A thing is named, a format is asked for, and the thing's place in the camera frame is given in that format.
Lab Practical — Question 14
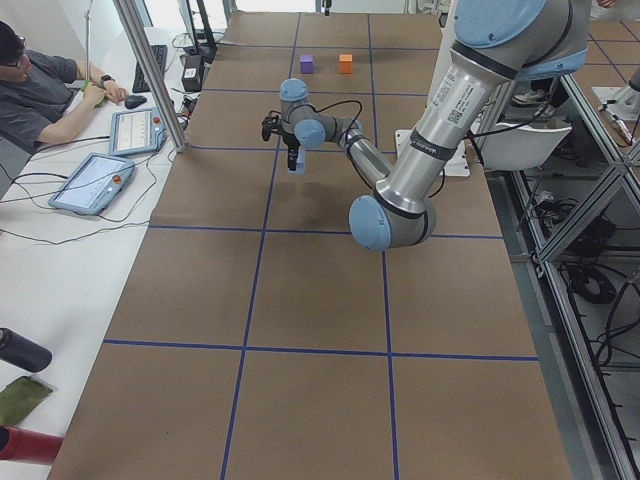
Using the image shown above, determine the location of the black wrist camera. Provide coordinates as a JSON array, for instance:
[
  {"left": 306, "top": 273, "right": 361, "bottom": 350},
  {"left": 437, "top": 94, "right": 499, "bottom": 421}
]
[{"left": 261, "top": 111, "right": 281, "bottom": 142}]

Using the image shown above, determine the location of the orange foam block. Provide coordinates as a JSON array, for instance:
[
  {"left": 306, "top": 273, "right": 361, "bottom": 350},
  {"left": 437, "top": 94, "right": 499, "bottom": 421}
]
[{"left": 338, "top": 53, "right": 353, "bottom": 75}]

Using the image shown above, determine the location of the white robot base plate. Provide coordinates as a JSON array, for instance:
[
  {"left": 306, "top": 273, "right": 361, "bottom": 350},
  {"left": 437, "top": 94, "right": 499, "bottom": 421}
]
[{"left": 394, "top": 129, "right": 471, "bottom": 177}]

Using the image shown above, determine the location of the green cloth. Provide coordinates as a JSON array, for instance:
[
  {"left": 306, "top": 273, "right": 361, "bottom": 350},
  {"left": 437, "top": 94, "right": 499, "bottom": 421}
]
[{"left": 1, "top": 376, "right": 53, "bottom": 426}]

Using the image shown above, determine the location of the black computer mouse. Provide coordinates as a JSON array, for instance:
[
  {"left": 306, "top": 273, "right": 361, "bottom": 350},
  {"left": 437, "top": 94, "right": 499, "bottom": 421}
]
[{"left": 124, "top": 95, "right": 147, "bottom": 110}]

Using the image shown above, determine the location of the seated person grey shirt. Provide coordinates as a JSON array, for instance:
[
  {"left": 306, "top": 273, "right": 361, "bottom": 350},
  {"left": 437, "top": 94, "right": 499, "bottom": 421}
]
[{"left": 1, "top": 22, "right": 129, "bottom": 154}]

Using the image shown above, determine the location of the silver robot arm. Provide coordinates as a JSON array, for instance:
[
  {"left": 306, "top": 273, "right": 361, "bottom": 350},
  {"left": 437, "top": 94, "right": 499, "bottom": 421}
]
[{"left": 262, "top": 1, "right": 591, "bottom": 251}]

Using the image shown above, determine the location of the light blue foam block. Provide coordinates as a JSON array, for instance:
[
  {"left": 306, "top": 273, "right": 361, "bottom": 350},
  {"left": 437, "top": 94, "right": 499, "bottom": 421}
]
[{"left": 290, "top": 148, "right": 306, "bottom": 175}]

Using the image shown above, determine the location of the aluminium frame post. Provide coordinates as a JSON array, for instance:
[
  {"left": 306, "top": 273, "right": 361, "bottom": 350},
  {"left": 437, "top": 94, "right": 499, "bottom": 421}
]
[{"left": 113, "top": 0, "right": 187, "bottom": 153}]

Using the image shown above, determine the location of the teach pendant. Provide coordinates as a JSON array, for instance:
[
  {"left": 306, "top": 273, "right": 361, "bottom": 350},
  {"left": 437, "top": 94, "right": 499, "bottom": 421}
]
[
  {"left": 109, "top": 108, "right": 166, "bottom": 157},
  {"left": 48, "top": 153, "right": 135, "bottom": 216}
]

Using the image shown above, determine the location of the purple foam block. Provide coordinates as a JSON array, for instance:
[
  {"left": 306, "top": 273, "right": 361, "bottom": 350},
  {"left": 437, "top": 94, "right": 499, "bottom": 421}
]
[{"left": 299, "top": 54, "right": 315, "bottom": 75}]

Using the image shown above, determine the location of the black power adapter box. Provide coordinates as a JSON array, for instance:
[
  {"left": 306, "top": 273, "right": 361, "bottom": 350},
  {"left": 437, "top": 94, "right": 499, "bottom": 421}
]
[{"left": 181, "top": 55, "right": 204, "bottom": 92}]

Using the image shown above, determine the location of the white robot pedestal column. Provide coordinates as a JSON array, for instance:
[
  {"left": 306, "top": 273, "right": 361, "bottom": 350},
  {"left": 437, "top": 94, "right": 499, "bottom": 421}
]
[{"left": 425, "top": 0, "right": 459, "bottom": 107}]

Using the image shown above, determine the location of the black keyboard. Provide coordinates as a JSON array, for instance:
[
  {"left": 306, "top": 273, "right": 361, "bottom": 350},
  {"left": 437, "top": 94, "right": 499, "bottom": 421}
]
[{"left": 132, "top": 43, "right": 169, "bottom": 94}]

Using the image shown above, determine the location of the teach pendant near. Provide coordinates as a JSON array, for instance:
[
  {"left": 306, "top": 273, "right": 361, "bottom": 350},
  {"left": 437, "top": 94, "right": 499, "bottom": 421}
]
[{"left": 48, "top": 153, "right": 135, "bottom": 216}]

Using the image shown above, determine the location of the teach pendant far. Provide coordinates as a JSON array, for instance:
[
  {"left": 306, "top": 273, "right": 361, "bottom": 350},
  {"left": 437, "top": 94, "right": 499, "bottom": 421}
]
[{"left": 109, "top": 108, "right": 166, "bottom": 157}]

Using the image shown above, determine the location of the red bottle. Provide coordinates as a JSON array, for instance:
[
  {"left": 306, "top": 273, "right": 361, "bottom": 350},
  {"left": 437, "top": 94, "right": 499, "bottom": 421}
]
[{"left": 1, "top": 425, "right": 64, "bottom": 466}]

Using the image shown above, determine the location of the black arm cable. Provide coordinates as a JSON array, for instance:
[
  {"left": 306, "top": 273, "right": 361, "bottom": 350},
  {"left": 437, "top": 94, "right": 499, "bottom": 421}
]
[{"left": 267, "top": 99, "right": 364, "bottom": 146}]

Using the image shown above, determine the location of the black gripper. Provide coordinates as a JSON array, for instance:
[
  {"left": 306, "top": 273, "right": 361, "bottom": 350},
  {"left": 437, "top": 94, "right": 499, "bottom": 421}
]
[{"left": 280, "top": 130, "right": 301, "bottom": 173}]

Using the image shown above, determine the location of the black water bottle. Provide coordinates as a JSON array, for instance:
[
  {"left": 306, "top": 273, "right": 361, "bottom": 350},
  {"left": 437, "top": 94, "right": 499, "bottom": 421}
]
[{"left": 1, "top": 327, "right": 52, "bottom": 373}]

